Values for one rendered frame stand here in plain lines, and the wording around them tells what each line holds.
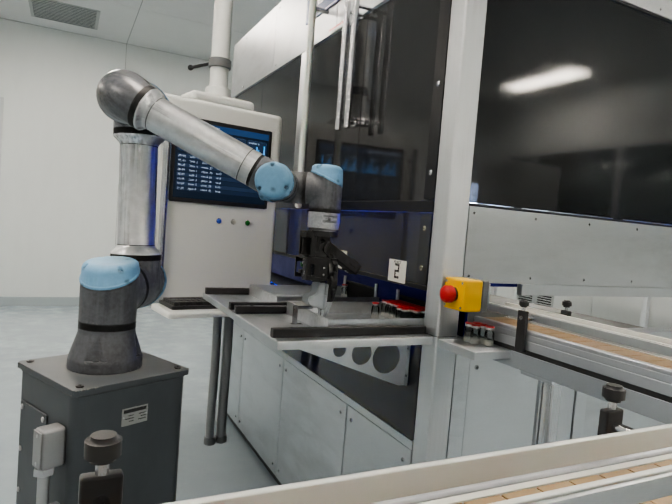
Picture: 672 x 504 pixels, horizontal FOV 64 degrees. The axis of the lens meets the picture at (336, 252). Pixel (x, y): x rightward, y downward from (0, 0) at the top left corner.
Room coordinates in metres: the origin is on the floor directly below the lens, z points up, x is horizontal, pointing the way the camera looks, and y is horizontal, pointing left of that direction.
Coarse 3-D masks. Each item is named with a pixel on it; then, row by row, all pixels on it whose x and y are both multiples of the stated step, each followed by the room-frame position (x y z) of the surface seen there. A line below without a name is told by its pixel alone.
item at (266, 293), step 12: (252, 288) 1.73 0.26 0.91; (264, 288) 1.78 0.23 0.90; (276, 288) 1.80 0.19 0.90; (288, 288) 1.82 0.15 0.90; (300, 288) 1.84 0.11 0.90; (264, 300) 1.62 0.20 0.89; (276, 300) 1.53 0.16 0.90; (288, 300) 1.54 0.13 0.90; (300, 300) 1.56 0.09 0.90; (336, 300) 1.61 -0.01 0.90; (348, 300) 1.63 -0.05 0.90; (360, 300) 1.65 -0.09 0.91; (372, 300) 1.67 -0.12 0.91
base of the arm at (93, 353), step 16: (80, 336) 1.11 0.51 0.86; (96, 336) 1.10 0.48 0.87; (112, 336) 1.11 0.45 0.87; (128, 336) 1.13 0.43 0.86; (80, 352) 1.09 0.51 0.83; (96, 352) 1.10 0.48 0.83; (112, 352) 1.10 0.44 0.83; (128, 352) 1.12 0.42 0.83; (80, 368) 1.08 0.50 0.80; (96, 368) 1.08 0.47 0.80; (112, 368) 1.09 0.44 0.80; (128, 368) 1.12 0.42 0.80
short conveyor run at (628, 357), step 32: (480, 320) 1.31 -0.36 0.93; (512, 320) 1.33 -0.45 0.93; (544, 320) 1.17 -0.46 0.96; (576, 320) 1.17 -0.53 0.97; (512, 352) 1.21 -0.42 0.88; (544, 352) 1.13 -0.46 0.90; (576, 352) 1.06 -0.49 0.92; (608, 352) 1.00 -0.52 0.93; (640, 352) 1.05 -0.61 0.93; (576, 384) 1.05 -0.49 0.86; (640, 384) 0.94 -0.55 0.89
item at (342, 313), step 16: (288, 304) 1.45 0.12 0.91; (304, 304) 1.47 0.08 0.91; (336, 304) 1.52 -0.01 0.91; (352, 304) 1.54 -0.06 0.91; (368, 304) 1.57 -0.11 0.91; (304, 320) 1.34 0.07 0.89; (320, 320) 1.26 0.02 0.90; (336, 320) 1.23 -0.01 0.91; (352, 320) 1.25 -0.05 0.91; (368, 320) 1.27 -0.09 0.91; (384, 320) 1.29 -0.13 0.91; (400, 320) 1.31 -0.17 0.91; (416, 320) 1.33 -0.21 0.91
